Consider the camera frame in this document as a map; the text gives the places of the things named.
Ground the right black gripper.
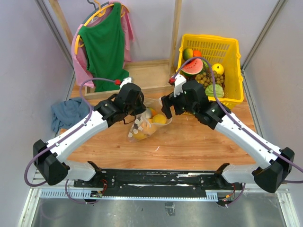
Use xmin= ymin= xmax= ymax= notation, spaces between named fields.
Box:
xmin=161 ymin=89 xmax=197 ymax=119

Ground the orange peach toy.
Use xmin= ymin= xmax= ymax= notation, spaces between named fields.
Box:
xmin=152 ymin=114 xmax=167 ymax=124

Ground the white garlic toy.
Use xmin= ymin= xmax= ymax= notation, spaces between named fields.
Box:
xmin=144 ymin=108 xmax=152 ymax=119

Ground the clear polka dot zip bag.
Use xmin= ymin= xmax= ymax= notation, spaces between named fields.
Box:
xmin=127 ymin=98 xmax=172 ymax=142

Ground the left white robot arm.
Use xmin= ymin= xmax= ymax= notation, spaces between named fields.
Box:
xmin=33 ymin=83 xmax=146 ymax=187

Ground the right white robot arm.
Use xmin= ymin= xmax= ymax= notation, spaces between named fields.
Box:
xmin=161 ymin=80 xmax=294 ymax=193

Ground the green tank top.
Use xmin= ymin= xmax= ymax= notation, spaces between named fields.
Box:
xmin=78 ymin=2 xmax=129 ymax=92

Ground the wooden clothes rack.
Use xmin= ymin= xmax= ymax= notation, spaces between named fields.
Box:
xmin=49 ymin=0 xmax=182 ymax=100

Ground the watermelon slice toy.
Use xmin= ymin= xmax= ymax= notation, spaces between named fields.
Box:
xmin=181 ymin=59 xmax=204 ymax=77

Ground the green cabbage toy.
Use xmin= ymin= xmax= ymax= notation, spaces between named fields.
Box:
xmin=205 ymin=84 xmax=224 ymax=98

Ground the green orange mango toy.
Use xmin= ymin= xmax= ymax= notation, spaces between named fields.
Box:
xmin=182 ymin=48 xmax=194 ymax=61

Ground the green custard apple toy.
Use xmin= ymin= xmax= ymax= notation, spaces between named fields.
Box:
xmin=202 ymin=60 xmax=210 ymax=69

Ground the pink shirt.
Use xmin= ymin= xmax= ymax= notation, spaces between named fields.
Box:
xmin=71 ymin=13 xmax=134 ymax=86

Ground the orange tangerine toy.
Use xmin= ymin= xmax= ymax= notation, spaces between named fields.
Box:
xmin=193 ymin=50 xmax=202 ymax=57

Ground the yellow lemon toy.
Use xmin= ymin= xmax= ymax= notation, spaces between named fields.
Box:
xmin=212 ymin=63 xmax=224 ymax=75

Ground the blue crumpled cloth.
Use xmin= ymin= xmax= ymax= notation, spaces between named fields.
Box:
xmin=51 ymin=97 xmax=89 ymax=132

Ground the yellow plastic basket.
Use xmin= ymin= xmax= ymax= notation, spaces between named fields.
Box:
xmin=178 ymin=34 xmax=244 ymax=109

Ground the yellow clothes hanger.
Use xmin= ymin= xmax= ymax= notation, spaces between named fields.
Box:
xmin=72 ymin=0 xmax=130 ymax=55

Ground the grey clothes hanger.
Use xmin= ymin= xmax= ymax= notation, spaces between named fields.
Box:
xmin=87 ymin=0 xmax=109 ymax=10

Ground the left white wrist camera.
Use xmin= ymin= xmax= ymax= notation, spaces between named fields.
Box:
xmin=115 ymin=77 xmax=133 ymax=88

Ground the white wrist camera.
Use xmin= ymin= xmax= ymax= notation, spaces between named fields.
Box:
xmin=115 ymin=77 xmax=133 ymax=88
xmin=169 ymin=74 xmax=187 ymax=97

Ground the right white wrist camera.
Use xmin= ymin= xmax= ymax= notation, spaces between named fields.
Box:
xmin=169 ymin=74 xmax=187 ymax=97

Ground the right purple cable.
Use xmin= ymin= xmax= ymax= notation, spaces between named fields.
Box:
xmin=171 ymin=56 xmax=303 ymax=206

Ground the purple cable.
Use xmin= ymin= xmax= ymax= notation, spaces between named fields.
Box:
xmin=171 ymin=56 xmax=303 ymax=206
xmin=24 ymin=77 xmax=119 ymax=204

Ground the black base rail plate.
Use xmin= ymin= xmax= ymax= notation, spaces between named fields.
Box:
xmin=73 ymin=169 xmax=242 ymax=199

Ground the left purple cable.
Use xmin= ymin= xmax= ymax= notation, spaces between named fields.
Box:
xmin=24 ymin=77 xmax=119 ymax=204

